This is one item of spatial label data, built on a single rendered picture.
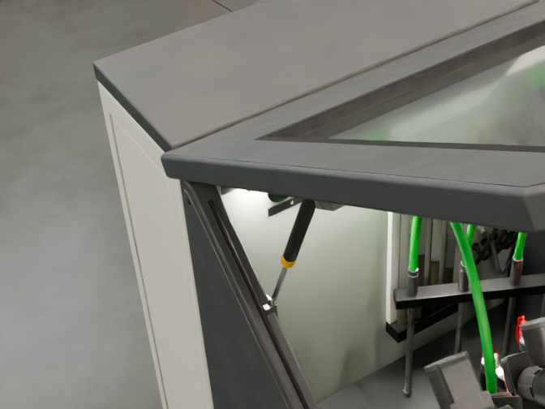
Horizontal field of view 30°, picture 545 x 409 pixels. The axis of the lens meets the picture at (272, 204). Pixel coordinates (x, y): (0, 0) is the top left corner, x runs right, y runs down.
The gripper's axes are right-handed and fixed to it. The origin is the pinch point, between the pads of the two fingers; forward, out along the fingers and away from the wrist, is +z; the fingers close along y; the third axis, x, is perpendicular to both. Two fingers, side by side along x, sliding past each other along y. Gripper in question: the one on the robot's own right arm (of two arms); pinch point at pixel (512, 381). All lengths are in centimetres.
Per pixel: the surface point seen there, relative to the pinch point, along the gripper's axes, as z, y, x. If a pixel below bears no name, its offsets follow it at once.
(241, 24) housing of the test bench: 11, 67, 24
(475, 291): -23.0, 16.3, 9.8
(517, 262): 10.9, 17.0, -10.7
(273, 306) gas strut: -8.7, 21.3, 34.2
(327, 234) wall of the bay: 10.8, 29.8, 19.6
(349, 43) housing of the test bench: 2, 58, 10
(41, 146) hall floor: 251, 101, 68
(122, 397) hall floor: 158, 4, 60
